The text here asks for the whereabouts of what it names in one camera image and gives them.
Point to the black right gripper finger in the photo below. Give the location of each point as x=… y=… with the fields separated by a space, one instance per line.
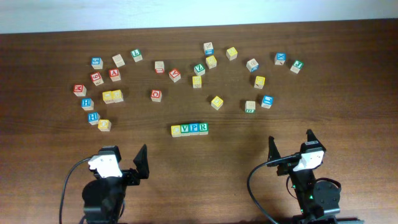
x=311 y=136
x=273 y=153

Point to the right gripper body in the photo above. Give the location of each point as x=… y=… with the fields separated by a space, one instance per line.
x=292 y=165

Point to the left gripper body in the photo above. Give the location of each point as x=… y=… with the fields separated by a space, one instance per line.
x=131 y=177

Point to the yellow C block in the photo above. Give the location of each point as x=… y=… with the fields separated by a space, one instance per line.
x=175 y=131

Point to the green V block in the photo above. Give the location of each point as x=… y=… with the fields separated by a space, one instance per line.
x=185 y=130

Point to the blue P block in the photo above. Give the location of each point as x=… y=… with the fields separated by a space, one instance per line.
x=194 y=129

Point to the green r block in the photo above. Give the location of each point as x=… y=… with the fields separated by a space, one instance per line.
x=203 y=128
x=250 y=106

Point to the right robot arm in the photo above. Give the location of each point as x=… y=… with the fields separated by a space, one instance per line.
x=318 y=199

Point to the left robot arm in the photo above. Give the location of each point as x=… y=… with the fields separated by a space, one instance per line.
x=104 y=197

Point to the yellow block lower left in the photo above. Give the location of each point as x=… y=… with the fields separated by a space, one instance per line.
x=104 y=125

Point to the blue H block lower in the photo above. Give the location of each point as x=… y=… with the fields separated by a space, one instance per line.
x=93 y=118

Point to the blue h block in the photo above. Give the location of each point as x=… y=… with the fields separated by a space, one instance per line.
x=87 y=104
x=93 y=118

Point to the blue L block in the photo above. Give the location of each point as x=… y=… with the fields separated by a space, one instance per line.
x=267 y=101

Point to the blue H block upper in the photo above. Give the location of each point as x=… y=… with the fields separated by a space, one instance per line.
x=87 y=104

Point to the red O block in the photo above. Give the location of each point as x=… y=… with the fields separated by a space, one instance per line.
x=156 y=96

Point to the yellow block left pair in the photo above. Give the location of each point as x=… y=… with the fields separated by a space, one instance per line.
x=107 y=97

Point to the yellow block pair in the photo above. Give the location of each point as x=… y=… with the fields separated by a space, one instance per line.
x=107 y=97
x=117 y=96

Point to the yellow block right pair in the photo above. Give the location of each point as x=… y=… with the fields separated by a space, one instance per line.
x=117 y=96

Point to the green J block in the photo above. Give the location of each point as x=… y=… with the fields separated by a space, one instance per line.
x=297 y=66

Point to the yellow block with pencil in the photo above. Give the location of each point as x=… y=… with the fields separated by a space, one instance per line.
x=259 y=82

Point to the yellow block with umbrella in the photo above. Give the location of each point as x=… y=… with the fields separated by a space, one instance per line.
x=216 y=102

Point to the red M block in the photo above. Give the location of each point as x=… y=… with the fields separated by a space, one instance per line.
x=79 y=90

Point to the red 6 block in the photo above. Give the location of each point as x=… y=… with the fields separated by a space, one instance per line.
x=96 y=78

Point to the blue X block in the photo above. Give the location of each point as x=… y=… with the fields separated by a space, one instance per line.
x=280 y=58

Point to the red A block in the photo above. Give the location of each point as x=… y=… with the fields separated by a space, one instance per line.
x=114 y=75

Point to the blue D block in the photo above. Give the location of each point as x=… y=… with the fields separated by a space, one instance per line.
x=252 y=65

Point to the red block near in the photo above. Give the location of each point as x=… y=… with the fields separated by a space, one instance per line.
x=175 y=75

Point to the red side block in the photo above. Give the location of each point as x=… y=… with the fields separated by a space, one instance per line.
x=159 y=66

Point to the yellow block with bug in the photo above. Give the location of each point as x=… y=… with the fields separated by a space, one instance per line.
x=196 y=82

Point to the plain wooden block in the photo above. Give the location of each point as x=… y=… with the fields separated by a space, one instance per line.
x=118 y=60

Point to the blue S block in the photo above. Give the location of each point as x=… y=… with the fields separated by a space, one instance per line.
x=97 y=63

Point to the green L block far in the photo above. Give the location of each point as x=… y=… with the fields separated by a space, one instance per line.
x=136 y=55

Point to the green Z block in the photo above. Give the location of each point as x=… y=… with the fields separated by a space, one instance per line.
x=199 y=69

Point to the yellow top block far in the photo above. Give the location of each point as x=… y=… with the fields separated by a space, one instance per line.
x=231 y=53

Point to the yellow block behind P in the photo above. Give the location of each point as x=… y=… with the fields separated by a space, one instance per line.
x=211 y=62

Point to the blue side block far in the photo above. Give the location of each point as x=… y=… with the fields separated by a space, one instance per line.
x=208 y=48

